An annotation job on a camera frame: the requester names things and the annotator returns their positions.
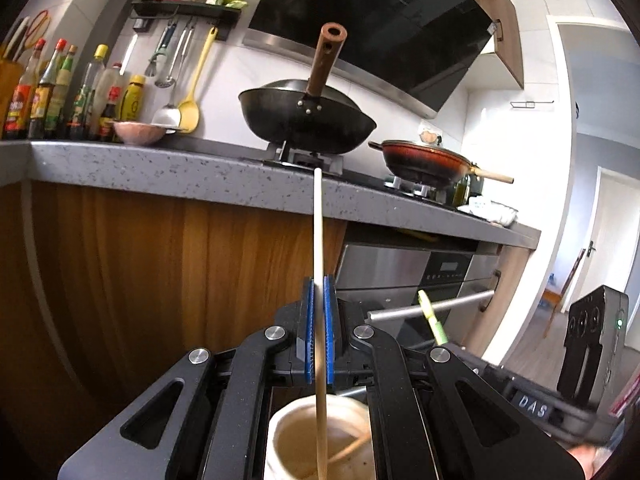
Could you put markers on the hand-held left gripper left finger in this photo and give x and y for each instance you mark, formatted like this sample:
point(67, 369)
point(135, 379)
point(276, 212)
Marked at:
point(309, 330)

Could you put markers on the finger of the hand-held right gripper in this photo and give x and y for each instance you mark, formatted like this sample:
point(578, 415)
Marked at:
point(495, 371)

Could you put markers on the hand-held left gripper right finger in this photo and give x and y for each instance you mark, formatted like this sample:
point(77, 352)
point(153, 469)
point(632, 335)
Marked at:
point(330, 330)

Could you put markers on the large white ceramic utensil jar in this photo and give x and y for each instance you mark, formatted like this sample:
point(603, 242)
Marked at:
point(295, 440)

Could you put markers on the wooden chair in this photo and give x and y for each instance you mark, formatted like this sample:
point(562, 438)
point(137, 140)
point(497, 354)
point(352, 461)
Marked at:
point(567, 290)

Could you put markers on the steel built-in oven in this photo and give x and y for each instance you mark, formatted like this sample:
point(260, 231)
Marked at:
point(380, 270)

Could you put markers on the white door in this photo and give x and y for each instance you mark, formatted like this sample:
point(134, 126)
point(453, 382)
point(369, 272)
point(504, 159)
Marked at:
point(615, 220)

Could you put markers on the gas stove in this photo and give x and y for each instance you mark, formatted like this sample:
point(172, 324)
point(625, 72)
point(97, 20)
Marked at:
point(370, 180)

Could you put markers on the white dish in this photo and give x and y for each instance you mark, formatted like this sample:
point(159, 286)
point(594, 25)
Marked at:
point(492, 212)

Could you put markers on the wooden kitchen counter cabinet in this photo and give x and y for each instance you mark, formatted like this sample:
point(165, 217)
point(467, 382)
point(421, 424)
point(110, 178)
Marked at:
point(150, 260)

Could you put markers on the olive oil bottle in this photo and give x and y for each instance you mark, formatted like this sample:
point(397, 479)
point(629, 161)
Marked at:
point(461, 192)

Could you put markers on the red frying pan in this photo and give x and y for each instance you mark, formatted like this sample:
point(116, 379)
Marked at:
point(425, 165)

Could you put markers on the steel ladle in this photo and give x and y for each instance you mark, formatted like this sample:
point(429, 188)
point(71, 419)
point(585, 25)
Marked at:
point(166, 116)

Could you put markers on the pink bowl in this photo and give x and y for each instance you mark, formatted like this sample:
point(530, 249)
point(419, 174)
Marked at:
point(137, 132)

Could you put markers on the steel skimmer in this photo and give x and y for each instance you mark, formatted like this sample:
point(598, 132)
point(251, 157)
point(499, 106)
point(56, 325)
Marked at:
point(166, 81)

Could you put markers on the black range hood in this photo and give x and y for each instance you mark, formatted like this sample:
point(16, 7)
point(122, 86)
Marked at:
point(375, 20)

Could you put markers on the wooden upper cabinet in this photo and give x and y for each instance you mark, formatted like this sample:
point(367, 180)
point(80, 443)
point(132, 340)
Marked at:
point(500, 20)

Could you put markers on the row of condiment bottles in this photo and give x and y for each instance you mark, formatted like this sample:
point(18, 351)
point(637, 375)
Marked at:
point(55, 100)

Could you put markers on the yellow knife block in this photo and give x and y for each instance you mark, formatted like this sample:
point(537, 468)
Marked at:
point(10, 95)

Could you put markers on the wall towel bar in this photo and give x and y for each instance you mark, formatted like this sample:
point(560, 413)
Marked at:
point(530, 104)

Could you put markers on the black wall rack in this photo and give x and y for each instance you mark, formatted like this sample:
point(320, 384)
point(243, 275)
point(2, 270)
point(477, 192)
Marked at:
point(190, 9)

